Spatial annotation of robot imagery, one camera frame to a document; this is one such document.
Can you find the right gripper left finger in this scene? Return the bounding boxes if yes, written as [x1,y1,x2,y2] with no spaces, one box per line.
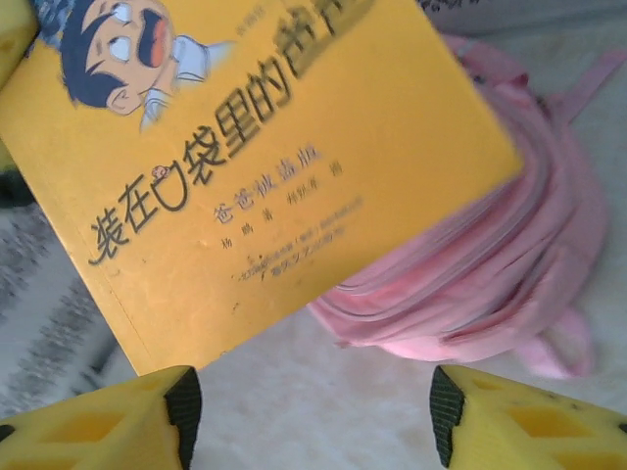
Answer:
[0,365,202,470]

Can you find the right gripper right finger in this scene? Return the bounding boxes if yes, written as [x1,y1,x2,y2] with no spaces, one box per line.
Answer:
[429,364,627,470]

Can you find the pink school backpack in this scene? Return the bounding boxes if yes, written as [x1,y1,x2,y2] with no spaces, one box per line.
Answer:
[308,33,627,381]

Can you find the yellow cartoon cover book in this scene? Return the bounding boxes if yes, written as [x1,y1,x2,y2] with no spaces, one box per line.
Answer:
[0,0,524,378]

